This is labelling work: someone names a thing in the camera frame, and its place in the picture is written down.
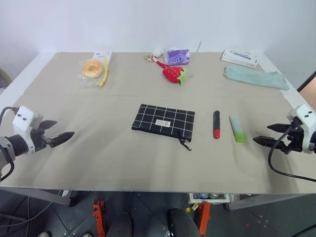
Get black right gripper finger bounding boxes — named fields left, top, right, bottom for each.
left=267, top=123, right=291, bottom=133
left=252, top=135, right=282, bottom=149

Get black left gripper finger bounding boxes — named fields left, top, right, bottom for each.
left=50, top=131, right=76, bottom=149
left=39, top=119, right=58, bottom=131

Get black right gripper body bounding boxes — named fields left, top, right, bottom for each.
left=281, top=118, right=305, bottom=155

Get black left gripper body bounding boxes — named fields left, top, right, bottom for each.
left=30, top=127, right=54, bottom=153

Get black grid pencil pouch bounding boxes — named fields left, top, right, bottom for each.
left=131, top=103, right=196, bottom=152

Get white and green eraser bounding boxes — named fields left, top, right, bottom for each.
left=229, top=115, right=248, bottom=143

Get brown board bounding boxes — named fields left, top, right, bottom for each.
left=297, top=71, right=316, bottom=112

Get red and black marker pen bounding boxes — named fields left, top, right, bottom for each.
left=212, top=110, right=221, bottom=140

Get light green towel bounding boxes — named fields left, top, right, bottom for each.
left=222, top=65, right=290, bottom=91

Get beige table mat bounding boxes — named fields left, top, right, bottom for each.
left=0, top=51, right=316, bottom=194

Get bread bun in plastic bag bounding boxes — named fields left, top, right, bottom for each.
left=79, top=58, right=110, bottom=89

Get yellow toothbrush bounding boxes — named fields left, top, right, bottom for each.
left=99, top=56, right=110, bottom=87

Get flat white product box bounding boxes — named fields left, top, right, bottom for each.
left=220, top=48, right=260, bottom=69

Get white box with cans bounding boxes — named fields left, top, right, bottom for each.
left=188, top=192, right=231, bottom=205

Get orange metal stand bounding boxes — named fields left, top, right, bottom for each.
left=198, top=200, right=212, bottom=237
left=92, top=197, right=106, bottom=237

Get white packet with yellow stick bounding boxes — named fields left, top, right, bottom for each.
left=93, top=50, right=115, bottom=68

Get large dark rounded shape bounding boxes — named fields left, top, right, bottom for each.
left=167, top=208, right=201, bottom=237

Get red strawberry plush toy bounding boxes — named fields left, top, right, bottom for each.
left=155, top=60, right=188, bottom=86

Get purple tissue pack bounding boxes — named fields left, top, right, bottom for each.
left=164, top=47, right=191, bottom=67

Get white fluffy ball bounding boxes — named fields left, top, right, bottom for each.
left=153, top=46, right=166, bottom=58

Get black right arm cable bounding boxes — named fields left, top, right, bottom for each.
left=268, top=124, right=316, bottom=183

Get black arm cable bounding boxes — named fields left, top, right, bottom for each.
left=0, top=106, right=20, bottom=183
left=268, top=124, right=316, bottom=183

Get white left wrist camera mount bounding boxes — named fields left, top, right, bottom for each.
left=12, top=106, right=43, bottom=156

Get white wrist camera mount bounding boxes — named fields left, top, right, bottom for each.
left=12, top=106, right=43, bottom=156
left=286, top=104, right=316, bottom=156

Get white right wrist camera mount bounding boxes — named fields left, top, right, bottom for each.
left=286, top=104, right=316, bottom=156

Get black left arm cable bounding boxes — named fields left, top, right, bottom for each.
left=0, top=106, right=20, bottom=183

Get grey table frame bar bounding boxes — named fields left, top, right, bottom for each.
left=0, top=186, right=73, bottom=207

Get small red-white keychain charm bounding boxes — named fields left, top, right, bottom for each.
left=143, top=54, right=158, bottom=64

